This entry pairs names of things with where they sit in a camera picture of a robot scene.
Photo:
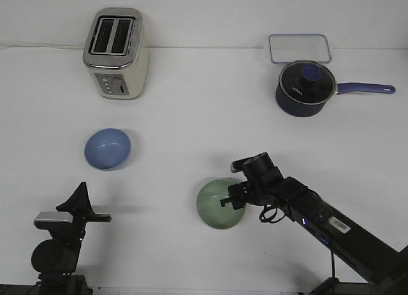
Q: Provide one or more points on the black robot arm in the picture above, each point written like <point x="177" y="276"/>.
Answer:
<point x="376" y="262"/>
<point x="56" y="259"/>

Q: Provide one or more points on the dark blue saucepan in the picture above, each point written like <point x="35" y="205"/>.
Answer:
<point x="307" y="110"/>

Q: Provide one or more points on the green bowl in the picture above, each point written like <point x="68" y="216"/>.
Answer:
<point x="210" y="210"/>

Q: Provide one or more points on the blue bowl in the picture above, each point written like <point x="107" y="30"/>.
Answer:
<point x="107" y="149"/>

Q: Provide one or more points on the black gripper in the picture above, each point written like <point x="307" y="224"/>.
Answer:
<point x="260" y="187"/>
<point x="79" y="206"/>

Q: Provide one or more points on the glass pot lid blue knob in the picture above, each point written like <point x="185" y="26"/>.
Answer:
<point x="307" y="82"/>

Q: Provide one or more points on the clear plastic container lid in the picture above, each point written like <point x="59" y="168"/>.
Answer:
<point x="286" y="48"/>

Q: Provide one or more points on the silver cream two-slot toaster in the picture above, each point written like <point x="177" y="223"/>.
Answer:
<point x="116" y="53"/>

